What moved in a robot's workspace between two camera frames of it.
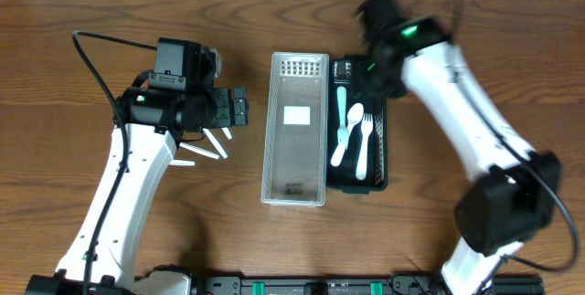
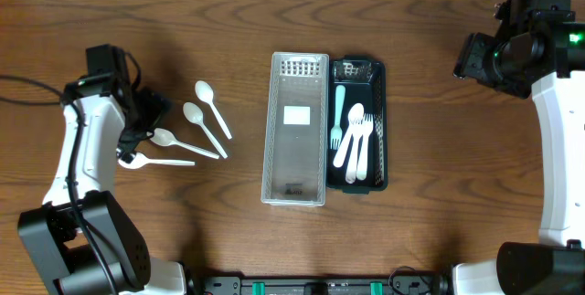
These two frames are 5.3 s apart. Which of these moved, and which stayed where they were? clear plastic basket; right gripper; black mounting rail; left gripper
Moved: left gripper; right gripper
Stayed: black mounting rail; clear plastic basket
